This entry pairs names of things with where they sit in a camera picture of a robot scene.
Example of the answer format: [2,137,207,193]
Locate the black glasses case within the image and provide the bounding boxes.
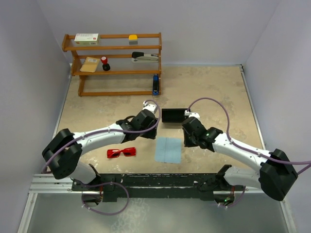
[161,108,187,123]

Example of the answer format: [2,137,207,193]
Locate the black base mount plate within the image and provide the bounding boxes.
[72,165,243,202]

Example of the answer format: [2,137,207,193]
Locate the yellow grey eraser block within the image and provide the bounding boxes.
[128,34,138,45]

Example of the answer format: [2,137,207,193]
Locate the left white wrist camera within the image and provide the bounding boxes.
[142,101,158,114]

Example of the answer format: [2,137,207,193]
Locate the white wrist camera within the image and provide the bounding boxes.
[184,109,200,119]
[142,101,158,114]

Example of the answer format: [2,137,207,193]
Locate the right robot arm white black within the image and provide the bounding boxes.
[182,116,298,201]

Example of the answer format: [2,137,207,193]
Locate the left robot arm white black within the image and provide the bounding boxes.
[42,107,159,190]

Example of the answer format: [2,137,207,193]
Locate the purple cable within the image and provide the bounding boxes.
[41,99,161,216]
[187,97,311,209]

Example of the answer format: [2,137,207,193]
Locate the white green box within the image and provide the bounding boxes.
[74,33,99,46]

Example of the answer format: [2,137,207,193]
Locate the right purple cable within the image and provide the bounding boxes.
[187,97,311,209]

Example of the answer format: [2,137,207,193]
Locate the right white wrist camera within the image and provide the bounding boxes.
[184,109,200,119]

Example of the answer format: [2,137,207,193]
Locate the blue black stapler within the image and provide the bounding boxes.
[153,74,159,96]

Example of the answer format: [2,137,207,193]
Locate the blue cleaning cloth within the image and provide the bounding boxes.
[155,137,182,164]

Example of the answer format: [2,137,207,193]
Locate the brown spiral notebook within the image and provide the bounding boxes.
[80,57,100,73]

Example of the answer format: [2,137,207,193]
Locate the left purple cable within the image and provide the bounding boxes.
[41,99,161,216]

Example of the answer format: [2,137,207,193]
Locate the red black stamp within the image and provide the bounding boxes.
[101,56,110,71]

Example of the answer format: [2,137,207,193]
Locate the black white stapler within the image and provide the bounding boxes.
[131,51,159,63]

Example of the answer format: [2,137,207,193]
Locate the wooden three-tier shelf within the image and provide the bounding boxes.
[62,33,162,97]

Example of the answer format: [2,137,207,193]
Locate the aluminium frame rail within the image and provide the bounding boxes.
[28,64,288,195]

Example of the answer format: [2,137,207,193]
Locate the red sunglasses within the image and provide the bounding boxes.
[106,147,137,159]

